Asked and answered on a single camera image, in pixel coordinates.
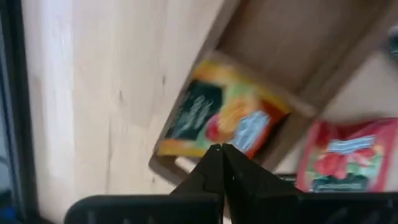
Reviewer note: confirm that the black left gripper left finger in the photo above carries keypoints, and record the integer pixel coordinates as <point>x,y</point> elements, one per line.
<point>208,180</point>

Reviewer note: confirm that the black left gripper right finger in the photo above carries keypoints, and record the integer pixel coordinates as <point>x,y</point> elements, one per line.
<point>248,180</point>

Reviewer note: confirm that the yellow tea packet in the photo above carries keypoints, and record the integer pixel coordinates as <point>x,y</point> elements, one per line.
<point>224,105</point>

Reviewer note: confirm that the red tea packet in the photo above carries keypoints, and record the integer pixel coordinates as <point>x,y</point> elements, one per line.
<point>351,155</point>

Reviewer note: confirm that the wooden compartment tea box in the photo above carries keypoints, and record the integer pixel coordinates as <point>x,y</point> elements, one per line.
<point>280,37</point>

